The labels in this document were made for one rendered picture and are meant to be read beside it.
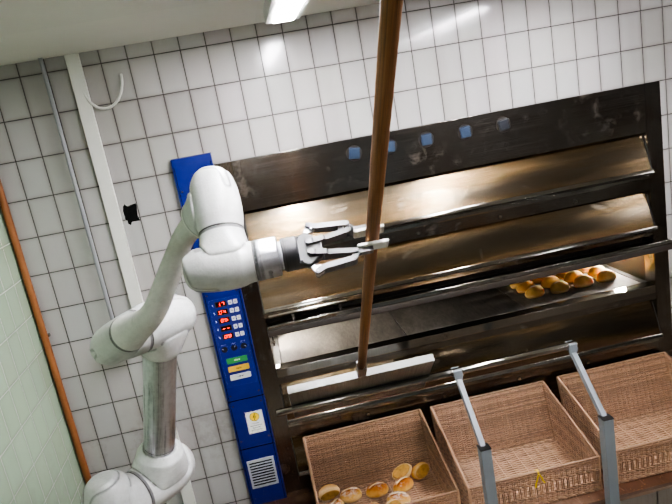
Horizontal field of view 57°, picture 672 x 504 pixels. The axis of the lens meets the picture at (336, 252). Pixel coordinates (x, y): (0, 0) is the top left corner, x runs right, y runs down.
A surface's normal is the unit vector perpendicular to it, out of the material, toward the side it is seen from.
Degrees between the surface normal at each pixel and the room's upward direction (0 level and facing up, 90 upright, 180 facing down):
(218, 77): 90
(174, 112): 90
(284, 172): 90
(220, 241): 53
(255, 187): 90
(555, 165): 70
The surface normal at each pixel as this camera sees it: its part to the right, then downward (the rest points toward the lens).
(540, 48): 0.14, 0.21
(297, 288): 0.07, -0.13
